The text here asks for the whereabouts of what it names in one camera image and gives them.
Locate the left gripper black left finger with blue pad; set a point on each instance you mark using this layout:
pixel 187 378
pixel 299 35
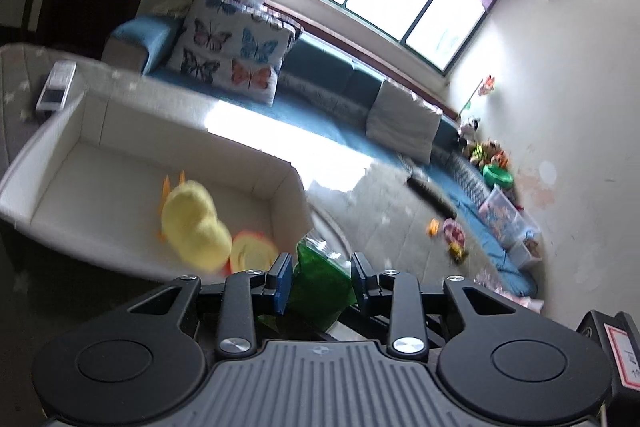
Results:
pixel 242 298

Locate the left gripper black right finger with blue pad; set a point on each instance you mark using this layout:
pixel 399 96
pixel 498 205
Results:
pixel 400 298

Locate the green plastic toy cup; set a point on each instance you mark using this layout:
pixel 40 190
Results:
pixel 321 291

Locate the red half apple toy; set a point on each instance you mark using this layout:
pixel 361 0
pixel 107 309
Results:
pixel 252 251

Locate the yellow plush duck toy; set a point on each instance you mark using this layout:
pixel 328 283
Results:
pixel 189 223

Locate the small toy car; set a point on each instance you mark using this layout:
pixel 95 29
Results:
pixel 457 252

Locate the black remote control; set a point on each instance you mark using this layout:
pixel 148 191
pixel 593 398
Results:
pixel 424 189

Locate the clear plastic toy bin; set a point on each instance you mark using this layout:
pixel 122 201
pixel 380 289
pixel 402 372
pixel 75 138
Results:
pixel 508 224

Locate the green plastic bowl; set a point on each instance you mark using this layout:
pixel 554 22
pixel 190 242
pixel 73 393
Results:
pixel 494 175

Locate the stuffed animal pile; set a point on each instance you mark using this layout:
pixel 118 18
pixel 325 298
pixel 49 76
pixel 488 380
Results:
pixel 480 153

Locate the grey folded blanket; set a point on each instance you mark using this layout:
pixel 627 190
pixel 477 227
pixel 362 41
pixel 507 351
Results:
pixel 403 121

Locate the blue sofa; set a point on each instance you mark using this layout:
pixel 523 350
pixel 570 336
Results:
pixel 329 93

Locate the grey white cardboard box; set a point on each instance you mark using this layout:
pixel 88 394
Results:
pixel 88 183

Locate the black box with label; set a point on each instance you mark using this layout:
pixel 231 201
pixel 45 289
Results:
pixel 618 336

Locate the butterfly print pillow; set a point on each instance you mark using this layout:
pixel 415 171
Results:
pixel 231 46

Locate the white remote control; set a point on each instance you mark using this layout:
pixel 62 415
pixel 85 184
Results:
pixel 56 89

